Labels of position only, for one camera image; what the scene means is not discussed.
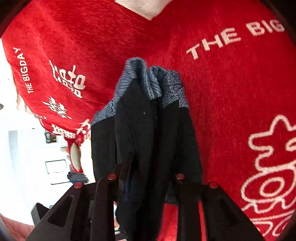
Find white framed board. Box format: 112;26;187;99
45;159;70;185

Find dark wall object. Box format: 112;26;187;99
44;132;57;144

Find red blanket with white print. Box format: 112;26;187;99
1;1;295;240

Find beige oval pillow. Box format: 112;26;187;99
70;143;81;172

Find black pants with patterned waistband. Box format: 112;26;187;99
91;58;202;240

